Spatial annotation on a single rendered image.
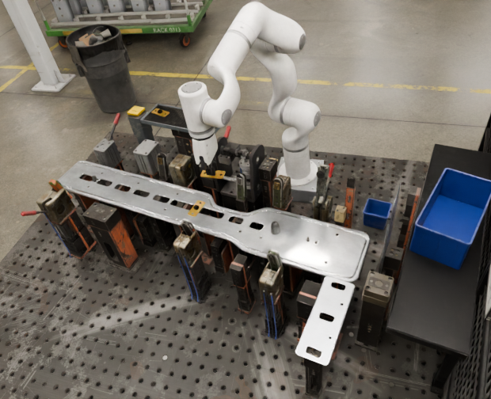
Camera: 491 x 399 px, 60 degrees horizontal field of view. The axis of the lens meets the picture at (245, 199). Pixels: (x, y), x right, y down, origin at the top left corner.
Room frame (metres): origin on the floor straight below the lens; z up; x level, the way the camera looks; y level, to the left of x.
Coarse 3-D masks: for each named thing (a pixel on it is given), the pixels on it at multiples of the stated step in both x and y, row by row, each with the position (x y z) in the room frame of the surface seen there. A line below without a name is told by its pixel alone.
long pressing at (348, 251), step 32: (96, 192) 1.38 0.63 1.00; (128, 192) 1.35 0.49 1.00; (160, 192) 1.32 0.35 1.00; (192, 192) 1.29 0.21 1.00; (224, 224) 1.09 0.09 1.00; (288, 224) 1.04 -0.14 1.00; (320, 224) 1.01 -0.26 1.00; (288, 256) 0.89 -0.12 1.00; (320, 256) 0.87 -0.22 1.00; (352, 256) 0.85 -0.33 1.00
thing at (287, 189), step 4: (280, 176) 1.23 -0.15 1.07; (284, 176) 1.23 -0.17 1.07; (284, 180) 1.20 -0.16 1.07; (288, 180) 1.20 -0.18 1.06; (272, 184) 1.19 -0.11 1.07; (284, 184) 1.18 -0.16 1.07; (288, 184) 1.20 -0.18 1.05; (272, 188) 1.18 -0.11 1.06; (284, 188) 1.16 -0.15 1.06; (288, 188) 1.19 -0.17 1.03; (284, 192) 1.16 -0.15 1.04; (288, 192) 1.20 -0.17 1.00; (284, 196) 1.16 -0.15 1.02; (288, 196) 1.19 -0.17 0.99; (284, 200) 1.16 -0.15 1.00; (288, 200) 1.19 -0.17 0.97; (284, 204) 1.16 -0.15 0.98; (288, 204) 1.18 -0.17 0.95; (276, 208) 1.17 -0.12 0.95; (280, 208) 1.17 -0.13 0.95; (284, 208) 1.16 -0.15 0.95; (288, 208) 1.19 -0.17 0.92
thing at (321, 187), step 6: (318, 168) 1.08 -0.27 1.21; (324, 168) 1.08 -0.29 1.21; (318, 174) 1.06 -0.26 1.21; (324, 174) 1.05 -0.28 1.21; (318, 180) 1.08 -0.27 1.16; (324, 180) 1.07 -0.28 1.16; (318, 186) 1.08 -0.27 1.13; (324, 186) 1.06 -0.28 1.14; (318, 192) 1.08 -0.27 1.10; (324, 192) 1.06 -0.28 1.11; (318, 198) 1.08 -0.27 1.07; (324, 198) 1.05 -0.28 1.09; (324, 204) 1.05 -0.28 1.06
